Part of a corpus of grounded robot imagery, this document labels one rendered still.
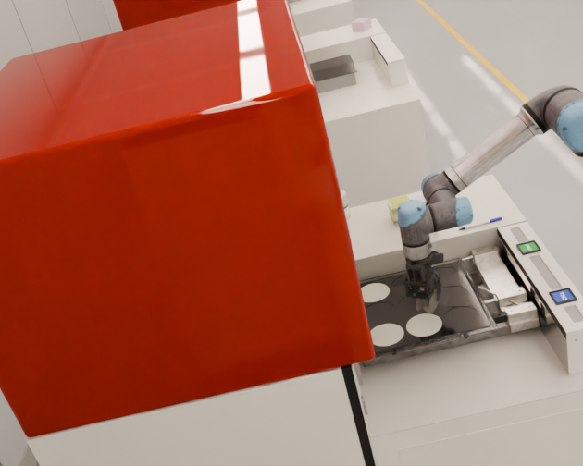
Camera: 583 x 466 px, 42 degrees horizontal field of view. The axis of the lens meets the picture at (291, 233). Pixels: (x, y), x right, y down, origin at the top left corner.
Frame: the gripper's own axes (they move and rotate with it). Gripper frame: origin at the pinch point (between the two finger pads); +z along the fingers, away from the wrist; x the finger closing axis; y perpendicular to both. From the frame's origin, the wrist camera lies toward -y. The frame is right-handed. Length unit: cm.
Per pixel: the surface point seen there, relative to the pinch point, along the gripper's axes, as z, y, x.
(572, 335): -3.5, 8.2, 40.4
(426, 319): 1.2, 3.7, -0.2
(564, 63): 91, -438, -54
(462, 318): 1.4, 1.1, 9.5
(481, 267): 3.2, -26.8, 6.8
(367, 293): 1.3, -5.1, -22.2
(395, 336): 1.3, 12.4, -6.1
